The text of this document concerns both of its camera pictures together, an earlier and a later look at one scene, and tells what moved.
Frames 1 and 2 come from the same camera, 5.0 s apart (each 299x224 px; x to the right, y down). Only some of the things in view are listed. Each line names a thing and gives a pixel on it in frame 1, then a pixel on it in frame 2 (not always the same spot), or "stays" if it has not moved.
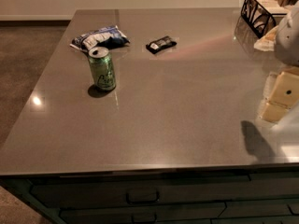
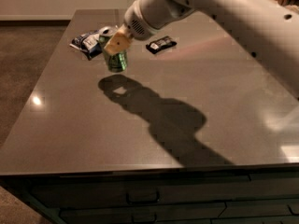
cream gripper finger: (285, 91) -> (146, 16)
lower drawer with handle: (208, 212) stays
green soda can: (103, 68) -> (117, 63)
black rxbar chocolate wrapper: (160, 44) stays
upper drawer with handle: (127, 190) stays
